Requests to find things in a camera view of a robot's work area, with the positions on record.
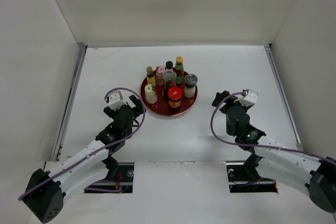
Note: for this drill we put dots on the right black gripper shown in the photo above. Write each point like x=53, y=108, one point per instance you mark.
x=232, y=103

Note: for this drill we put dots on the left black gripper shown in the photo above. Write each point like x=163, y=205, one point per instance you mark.
x=136, y=102

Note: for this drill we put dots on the yellow-lid spice shaker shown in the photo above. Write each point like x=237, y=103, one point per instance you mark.
x=150, y=94

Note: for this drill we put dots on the small yellow-label oil bottle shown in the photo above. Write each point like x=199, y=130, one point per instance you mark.
x=150, y=77

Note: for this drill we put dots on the grey-lid pepper grinder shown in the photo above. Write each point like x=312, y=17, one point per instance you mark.
x=190, y=85

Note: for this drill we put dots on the pink-lid spice shaker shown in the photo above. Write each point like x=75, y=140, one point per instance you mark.
x=159, y=75

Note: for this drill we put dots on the red-lid chili sauce jar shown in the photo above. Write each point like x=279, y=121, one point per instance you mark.
x=174, y=95

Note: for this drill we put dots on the dark soy sauce bottle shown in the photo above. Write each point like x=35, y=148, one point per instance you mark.
x=169, y=77

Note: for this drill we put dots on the green-label sauce bottle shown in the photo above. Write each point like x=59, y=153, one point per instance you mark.
x=179, y=70

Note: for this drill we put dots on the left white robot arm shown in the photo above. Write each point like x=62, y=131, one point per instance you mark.
x=48, y=191

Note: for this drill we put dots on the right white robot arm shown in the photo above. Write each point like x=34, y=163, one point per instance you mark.
x=310, y=174

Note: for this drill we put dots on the round red lacquer tray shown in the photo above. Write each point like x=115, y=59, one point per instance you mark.
x=161, y=107

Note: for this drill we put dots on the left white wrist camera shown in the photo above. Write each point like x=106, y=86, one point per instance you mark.
x=115, y=100

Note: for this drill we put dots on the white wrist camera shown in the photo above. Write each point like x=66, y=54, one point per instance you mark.
x=248, y=98
x=115, y=100

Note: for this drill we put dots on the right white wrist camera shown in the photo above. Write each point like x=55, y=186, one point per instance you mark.
x=248, y=98

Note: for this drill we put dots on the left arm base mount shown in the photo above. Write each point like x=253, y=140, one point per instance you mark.
x=119, y=179

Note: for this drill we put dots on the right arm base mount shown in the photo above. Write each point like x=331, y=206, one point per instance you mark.
x=243, y=177

